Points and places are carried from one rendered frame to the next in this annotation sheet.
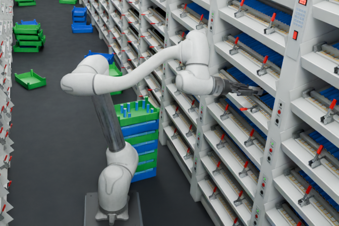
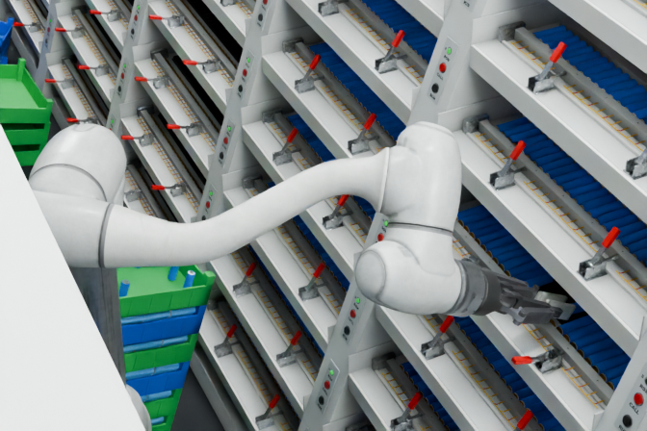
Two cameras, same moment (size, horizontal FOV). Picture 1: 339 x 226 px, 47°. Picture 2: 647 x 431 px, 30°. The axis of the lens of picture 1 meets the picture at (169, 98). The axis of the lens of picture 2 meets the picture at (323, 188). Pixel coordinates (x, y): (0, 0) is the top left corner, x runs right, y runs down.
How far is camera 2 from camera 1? 0.50 m
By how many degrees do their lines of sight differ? 13
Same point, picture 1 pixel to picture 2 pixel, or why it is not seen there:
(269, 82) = (616, 307)
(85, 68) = (72, 180)
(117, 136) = not seen: hidden behind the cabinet
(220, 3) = (481, 29)
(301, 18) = not seen: outside the picture
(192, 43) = (422, 165)
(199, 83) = (427, 286)
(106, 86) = (143, 249)
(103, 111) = (88, 299)
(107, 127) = not seen: hidden behind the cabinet
